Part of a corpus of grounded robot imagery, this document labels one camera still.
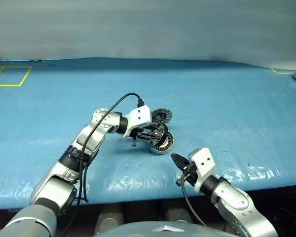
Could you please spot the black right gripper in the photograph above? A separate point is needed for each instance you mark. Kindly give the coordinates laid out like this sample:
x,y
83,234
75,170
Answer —
x,y
191,174

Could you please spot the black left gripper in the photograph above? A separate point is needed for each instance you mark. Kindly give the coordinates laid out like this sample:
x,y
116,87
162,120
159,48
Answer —
x,y
138,132

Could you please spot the silver spoked rotor disc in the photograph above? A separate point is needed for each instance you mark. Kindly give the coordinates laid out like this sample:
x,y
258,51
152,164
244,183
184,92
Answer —
x,y
164,133

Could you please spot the motor stator with copper windings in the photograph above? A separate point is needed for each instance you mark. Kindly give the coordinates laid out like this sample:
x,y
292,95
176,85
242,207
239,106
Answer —
x,y
162,146

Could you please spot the silver finned motor end cover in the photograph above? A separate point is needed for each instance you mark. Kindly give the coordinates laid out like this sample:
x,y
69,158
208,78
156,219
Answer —
x,y
162,115

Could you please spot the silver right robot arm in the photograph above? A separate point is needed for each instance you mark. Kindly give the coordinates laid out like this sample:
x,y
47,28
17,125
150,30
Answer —
x,y
239,205

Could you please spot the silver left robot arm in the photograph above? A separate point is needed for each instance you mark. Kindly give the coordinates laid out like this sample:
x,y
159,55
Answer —
x,y
88,138

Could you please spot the dark rounded grey shape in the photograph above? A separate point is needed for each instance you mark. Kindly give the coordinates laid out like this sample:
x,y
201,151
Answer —
x,y
108,217
177,211

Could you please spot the grey robot torso with emblem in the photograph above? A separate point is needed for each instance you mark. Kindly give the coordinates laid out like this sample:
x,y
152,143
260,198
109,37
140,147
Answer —
x,y
148,229

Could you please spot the blue plastic table cover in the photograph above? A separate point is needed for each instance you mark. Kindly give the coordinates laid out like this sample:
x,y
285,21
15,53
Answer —
x,y
51,103

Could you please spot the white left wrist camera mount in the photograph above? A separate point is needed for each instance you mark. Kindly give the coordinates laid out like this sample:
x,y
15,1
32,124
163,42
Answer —
x,y
139,117

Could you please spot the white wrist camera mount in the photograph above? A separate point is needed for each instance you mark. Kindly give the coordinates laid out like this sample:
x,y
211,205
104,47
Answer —
x,y
139,117
203,163

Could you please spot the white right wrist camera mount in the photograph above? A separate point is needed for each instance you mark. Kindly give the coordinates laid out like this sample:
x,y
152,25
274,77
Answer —
x,y
203,163

